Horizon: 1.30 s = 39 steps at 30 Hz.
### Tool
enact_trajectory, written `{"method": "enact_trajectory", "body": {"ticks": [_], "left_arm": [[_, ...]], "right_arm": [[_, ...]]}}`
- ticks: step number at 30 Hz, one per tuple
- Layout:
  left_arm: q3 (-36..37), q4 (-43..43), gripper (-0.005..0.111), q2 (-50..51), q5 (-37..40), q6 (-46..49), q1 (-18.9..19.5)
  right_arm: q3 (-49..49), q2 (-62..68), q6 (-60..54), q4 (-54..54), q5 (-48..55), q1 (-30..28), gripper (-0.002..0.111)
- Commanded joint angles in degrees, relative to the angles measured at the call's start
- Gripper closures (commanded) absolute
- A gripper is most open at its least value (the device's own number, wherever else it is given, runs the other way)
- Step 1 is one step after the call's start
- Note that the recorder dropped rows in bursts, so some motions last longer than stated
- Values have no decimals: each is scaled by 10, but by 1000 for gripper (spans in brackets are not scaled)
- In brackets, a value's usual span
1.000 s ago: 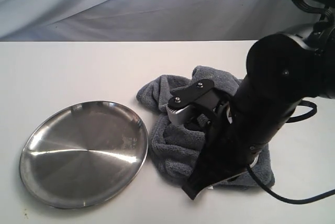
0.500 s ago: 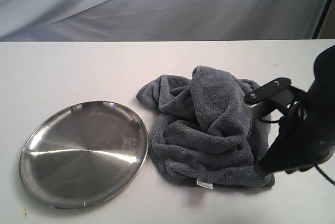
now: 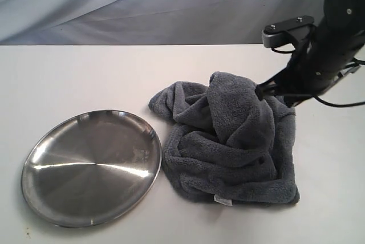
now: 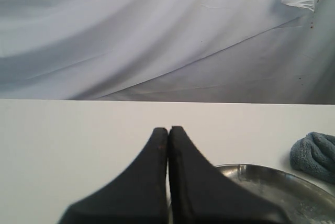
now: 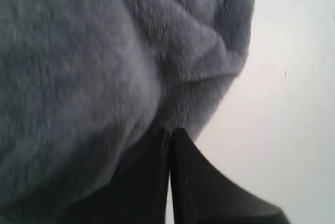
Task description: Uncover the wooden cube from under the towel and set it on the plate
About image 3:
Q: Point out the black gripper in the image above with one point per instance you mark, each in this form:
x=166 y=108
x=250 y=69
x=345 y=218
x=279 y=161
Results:
x=296 y=83

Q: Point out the round stainless steel plate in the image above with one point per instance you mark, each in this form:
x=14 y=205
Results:
x=91 y=169

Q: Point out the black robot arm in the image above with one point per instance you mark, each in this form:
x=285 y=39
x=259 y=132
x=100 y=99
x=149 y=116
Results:
x=322 y=56

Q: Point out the grey fleece towel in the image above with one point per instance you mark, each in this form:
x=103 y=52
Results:
x=226 y=144

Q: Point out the white backdrop sheet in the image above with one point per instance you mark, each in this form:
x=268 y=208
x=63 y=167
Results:
x=145 y=22

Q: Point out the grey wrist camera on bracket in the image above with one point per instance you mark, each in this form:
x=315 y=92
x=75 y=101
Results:
x=291 y=31

